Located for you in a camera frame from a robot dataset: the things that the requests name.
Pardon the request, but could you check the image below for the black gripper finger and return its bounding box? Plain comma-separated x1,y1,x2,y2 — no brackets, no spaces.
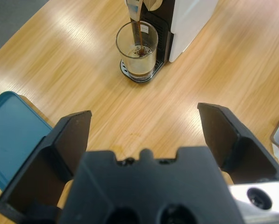
0,110,93,222
197,102,279,185

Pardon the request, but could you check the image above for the clear drinking glass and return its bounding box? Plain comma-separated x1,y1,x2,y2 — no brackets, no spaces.
115,21,159,79

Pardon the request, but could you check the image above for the white capsule coffee machine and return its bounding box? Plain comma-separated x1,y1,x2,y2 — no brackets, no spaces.
119,0,221,84

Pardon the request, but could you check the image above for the white paper tag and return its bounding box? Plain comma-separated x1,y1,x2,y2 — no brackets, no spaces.
271,143,279,161

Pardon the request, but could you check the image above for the teal plastic tray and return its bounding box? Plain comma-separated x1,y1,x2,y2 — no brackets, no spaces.
0,91,54,191

